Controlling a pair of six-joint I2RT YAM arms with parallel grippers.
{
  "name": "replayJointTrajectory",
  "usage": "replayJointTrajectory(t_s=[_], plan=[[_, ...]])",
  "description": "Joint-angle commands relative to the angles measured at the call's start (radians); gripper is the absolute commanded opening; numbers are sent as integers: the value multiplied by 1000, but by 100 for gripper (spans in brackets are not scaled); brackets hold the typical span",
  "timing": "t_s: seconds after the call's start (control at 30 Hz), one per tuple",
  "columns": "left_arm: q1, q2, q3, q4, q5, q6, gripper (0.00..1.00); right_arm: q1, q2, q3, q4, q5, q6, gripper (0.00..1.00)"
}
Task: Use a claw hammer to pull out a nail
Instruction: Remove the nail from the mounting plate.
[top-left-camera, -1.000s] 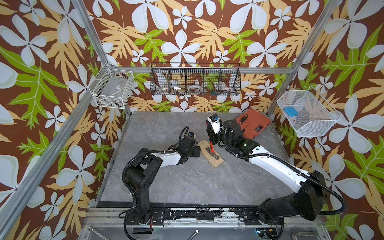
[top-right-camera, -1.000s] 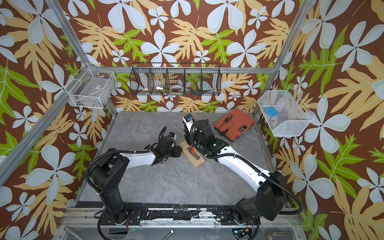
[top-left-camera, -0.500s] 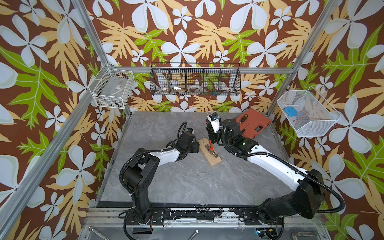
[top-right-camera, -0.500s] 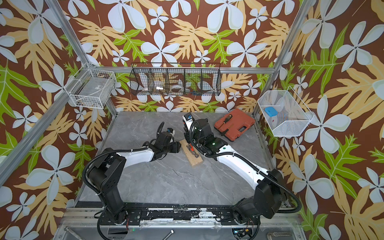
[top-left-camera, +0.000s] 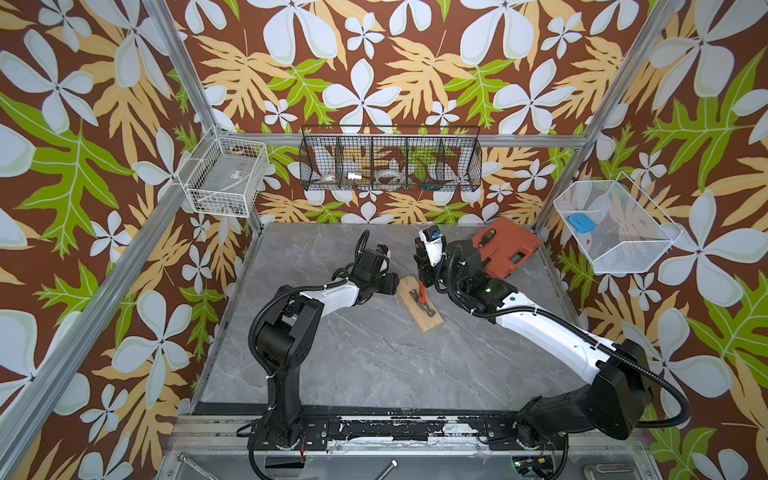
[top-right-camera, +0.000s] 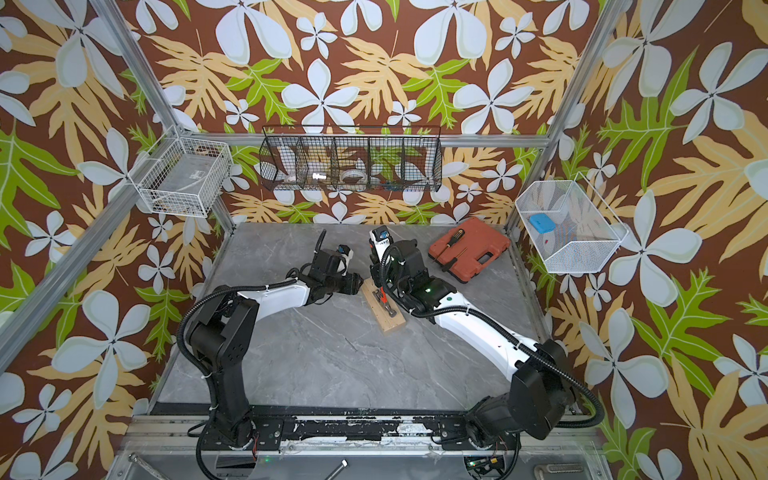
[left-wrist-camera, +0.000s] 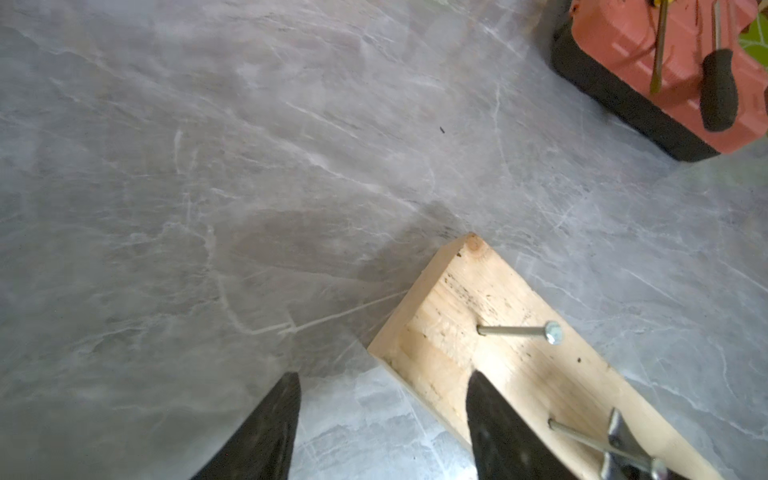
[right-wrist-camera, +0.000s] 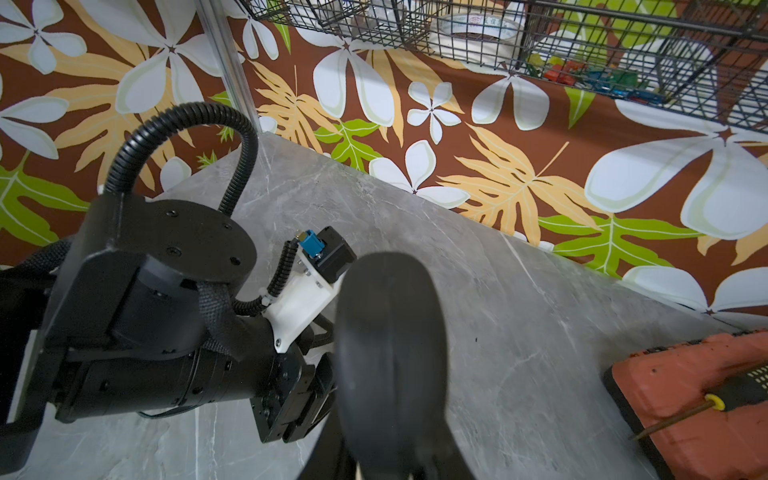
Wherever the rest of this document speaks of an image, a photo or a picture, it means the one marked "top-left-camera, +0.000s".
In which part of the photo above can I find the yellow black screwdriver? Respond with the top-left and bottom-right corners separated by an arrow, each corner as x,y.
478,228 -> 496,248

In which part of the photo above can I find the red plastic tool case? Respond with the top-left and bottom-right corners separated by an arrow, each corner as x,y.
472,217 -> 542,280

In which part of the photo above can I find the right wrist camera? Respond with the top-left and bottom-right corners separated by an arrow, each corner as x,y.
419,225 -> 445,267

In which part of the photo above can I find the white mesh basket right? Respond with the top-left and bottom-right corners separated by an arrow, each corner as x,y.
554,173 -> 683,276

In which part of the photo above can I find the black wire basket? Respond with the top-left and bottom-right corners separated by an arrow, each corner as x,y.
298,124 -> 483,192

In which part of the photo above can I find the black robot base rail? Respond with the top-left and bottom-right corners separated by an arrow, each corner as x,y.
173,403 -> 601,454

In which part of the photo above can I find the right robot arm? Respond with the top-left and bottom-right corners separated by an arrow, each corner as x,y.
414,236 -> 691,449

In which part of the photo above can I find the blue object in basket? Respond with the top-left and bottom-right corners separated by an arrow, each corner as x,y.
567,213 -> 597,234

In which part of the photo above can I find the wooden block with nails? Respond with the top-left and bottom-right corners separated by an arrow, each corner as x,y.
397,275 -> 444,334

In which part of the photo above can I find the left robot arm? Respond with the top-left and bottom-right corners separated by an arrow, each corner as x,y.
247,230 -> 399,447

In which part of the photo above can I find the aluminium frame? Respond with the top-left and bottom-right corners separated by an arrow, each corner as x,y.
0,0 -> 685,457

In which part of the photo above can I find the white wire basket left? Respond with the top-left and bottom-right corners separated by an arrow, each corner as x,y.
178,128 -> 270,218

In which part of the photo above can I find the red black claw hammer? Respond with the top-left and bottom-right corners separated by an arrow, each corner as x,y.
409,280 -> 436,318

